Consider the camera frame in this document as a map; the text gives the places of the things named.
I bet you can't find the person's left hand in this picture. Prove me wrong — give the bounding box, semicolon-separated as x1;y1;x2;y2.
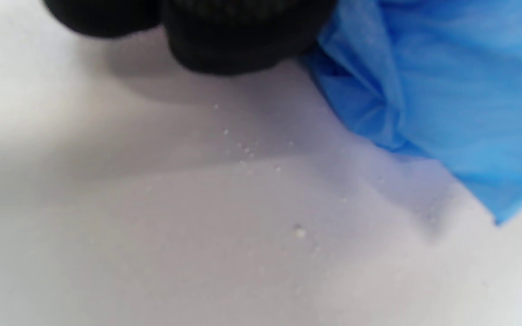
43;0;339;76

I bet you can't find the blue thin cloth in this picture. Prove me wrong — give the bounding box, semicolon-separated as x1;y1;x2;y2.
301;0;522;226

